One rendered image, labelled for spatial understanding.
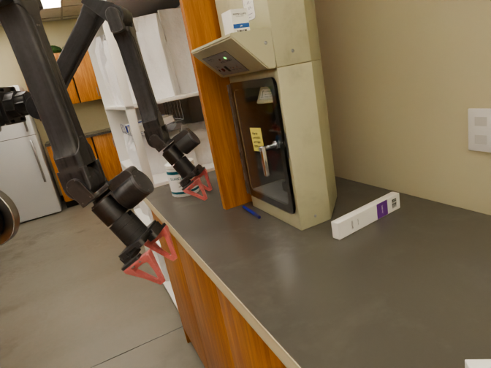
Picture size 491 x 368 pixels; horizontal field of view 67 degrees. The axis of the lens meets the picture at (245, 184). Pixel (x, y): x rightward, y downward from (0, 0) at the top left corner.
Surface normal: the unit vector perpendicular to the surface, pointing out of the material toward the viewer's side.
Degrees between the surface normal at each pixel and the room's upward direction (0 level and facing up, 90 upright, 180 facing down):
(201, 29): 90
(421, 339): 0
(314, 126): 90
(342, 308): 0
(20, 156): 90
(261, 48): 90
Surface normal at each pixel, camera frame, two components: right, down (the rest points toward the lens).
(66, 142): -0.06, 0.16
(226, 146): 0.43, 0.18
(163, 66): -0.18, 0.41
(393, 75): -0.88, 0.28
